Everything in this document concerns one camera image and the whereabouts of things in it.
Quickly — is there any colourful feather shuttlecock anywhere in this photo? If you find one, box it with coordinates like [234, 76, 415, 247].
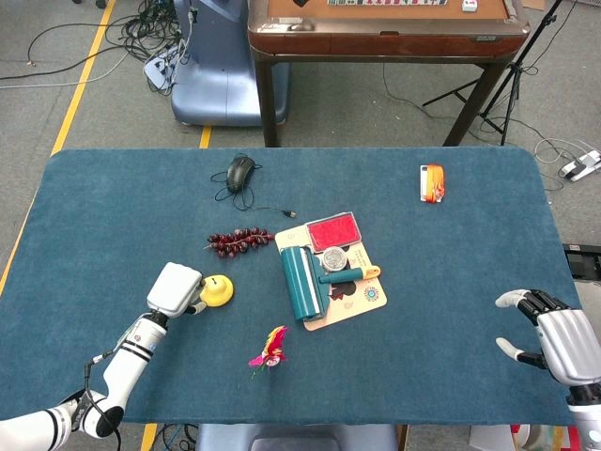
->
[248, 325, 289, 380]

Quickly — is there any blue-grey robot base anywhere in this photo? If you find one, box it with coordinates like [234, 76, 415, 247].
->
[170, 0, 290, 127]

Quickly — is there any dark red grape bunch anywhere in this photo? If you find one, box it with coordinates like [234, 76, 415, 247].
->
[204, 226, 276, 258]

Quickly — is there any yellow toy apple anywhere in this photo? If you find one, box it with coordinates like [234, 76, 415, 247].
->
[199, 274, 235, 308]

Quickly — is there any grey power strip with plugs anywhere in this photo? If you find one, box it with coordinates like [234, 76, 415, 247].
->
[143, 44, 182, 90]

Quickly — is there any teal lint roller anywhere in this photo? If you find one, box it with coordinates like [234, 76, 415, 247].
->
[280, 245, 382, 323]

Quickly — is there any face-up mahjong tile row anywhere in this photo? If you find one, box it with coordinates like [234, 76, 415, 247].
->
[327, 0, 448, 8]

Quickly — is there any red ink pad case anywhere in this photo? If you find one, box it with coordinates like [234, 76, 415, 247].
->
[305, 211, 362, 253]

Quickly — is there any orange and white packet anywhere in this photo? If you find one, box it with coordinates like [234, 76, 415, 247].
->
[419, 163, 447, 204]

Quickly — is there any white floor power strip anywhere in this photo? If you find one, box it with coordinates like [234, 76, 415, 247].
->
[561, 148, 601, 182]

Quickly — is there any black floor device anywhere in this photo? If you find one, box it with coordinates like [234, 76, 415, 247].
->
[562, 242, 601, 281]

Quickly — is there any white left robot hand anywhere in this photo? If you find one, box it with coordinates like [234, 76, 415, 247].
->
[146, 261, 208, 319]

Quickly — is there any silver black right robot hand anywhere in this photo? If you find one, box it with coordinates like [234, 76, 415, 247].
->
[495, 288, 601, 387]

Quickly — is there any black computer mouse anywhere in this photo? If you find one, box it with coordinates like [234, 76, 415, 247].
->
[226, 156, 257, 194]

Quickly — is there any black mouse USB cable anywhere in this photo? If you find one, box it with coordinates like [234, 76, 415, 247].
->
[209, 152, 298, 220]

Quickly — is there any black tripod stand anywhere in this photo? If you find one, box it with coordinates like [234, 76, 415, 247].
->
[422, 0, 564, 147]

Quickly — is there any brown mahjong table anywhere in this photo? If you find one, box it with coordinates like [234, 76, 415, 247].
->
[247, 0, 532, 148]

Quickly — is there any black floor cable bundle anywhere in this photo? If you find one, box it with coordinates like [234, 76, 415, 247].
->
[105, 0, 189, 65]

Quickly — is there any grey-blue own robot base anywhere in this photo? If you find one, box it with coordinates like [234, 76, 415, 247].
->
[194, 422, 400, 451]

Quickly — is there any beige printed card board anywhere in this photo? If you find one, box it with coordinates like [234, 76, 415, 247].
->
[274, 220, 389, 333]

